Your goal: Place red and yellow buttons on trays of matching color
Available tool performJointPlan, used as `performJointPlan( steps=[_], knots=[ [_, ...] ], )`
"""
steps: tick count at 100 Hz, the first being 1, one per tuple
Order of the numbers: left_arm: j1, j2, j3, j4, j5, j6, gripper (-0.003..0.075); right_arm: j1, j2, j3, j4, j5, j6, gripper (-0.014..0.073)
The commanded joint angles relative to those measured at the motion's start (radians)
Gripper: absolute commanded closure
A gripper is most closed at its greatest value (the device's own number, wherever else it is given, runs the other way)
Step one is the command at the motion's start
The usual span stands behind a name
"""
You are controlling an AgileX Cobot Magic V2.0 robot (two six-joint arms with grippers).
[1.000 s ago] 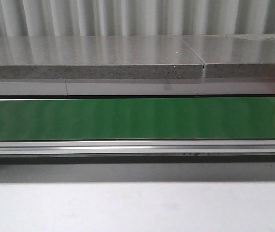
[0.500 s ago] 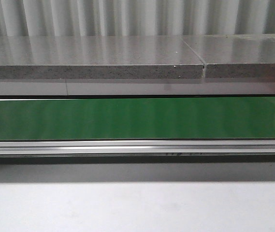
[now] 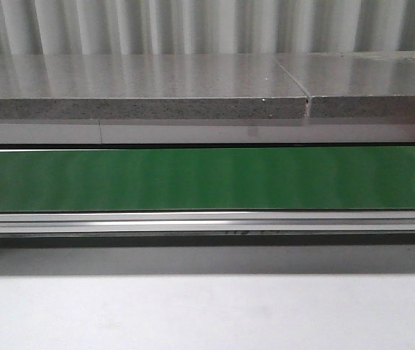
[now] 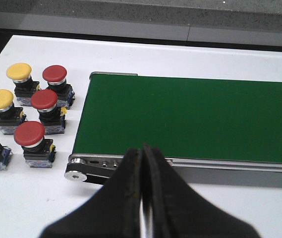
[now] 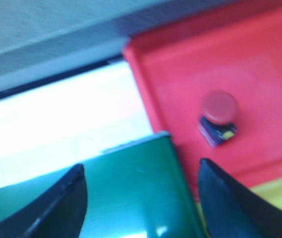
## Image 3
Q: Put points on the green conveyor belt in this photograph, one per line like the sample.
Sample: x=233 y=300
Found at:
x=289 y=178

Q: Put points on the grey stone slab right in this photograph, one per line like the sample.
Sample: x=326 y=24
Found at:
x=355 y=85

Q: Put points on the grey stone slab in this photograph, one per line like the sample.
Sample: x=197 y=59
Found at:
x=154 y=87
x=355 y=85

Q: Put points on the grey stone slab left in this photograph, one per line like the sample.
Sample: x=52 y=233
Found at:
x=154 y=87

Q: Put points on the white base panel under slabs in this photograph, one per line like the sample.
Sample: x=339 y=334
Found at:
x=315 y=130

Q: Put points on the aluminium conveyor side rail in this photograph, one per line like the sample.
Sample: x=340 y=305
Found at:
x=203 y=223

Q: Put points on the white corrugated wall panel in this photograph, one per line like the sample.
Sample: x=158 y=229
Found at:
x=190 y=27

